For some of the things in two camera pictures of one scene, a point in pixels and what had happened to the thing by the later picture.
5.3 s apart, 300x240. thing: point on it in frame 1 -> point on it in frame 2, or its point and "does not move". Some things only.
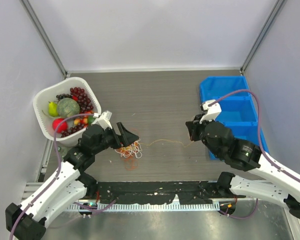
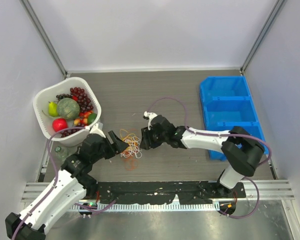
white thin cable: x=134 y=149 does not move
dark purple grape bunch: x=63 y=96 does not move
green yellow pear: x=53 y=109 does not move
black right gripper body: x=196 y=133 -> x=158 y=139
